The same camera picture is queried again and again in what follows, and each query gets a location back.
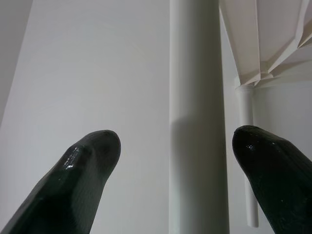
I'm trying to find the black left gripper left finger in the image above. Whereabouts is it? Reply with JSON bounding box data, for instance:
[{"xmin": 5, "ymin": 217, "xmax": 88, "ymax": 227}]
[{"xmin": 0, "ymin": 129, "xmax": 121, "ymax": 234}]

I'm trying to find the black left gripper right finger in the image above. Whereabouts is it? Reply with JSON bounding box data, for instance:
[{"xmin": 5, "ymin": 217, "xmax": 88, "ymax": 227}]
[{"xmin": 233, "ymin": 125, "xmax": 312, "ymax": 234}]

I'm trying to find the white tapered plastic table leg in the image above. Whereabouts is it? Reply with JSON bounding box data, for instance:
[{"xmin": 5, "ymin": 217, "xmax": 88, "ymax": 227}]
[
  {"xmin": 168, "ymin": 0, "xmax": 231, "ymax": 234},
  {"xmin": 235, "ymin": 85, "xmax": 259, "ymax": 227}
]

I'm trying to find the white plastic children table top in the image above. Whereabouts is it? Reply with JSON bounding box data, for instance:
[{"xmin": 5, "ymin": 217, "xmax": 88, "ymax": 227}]
[{"xmin": 218, "ymin": 0, "xmax": 312, "ymax": 88}]

